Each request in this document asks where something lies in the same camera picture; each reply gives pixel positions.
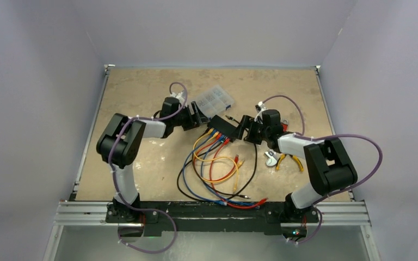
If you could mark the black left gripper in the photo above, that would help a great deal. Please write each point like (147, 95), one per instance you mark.
(190, 124)

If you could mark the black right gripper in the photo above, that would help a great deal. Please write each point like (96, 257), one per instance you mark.
(249, 122)

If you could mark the black network switch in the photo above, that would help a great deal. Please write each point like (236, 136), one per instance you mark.
(223, 126)

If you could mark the clear plastic parts box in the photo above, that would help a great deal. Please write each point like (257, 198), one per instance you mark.
(214, 101)

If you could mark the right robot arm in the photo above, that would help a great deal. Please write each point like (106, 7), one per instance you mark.
(328, 163)

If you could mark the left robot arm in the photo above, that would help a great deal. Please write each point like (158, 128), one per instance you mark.
(120, 142)

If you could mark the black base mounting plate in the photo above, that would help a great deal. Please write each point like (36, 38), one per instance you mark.
(156, 217)

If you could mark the aluminium frame rail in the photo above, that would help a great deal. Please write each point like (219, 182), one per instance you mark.
(94, 213)

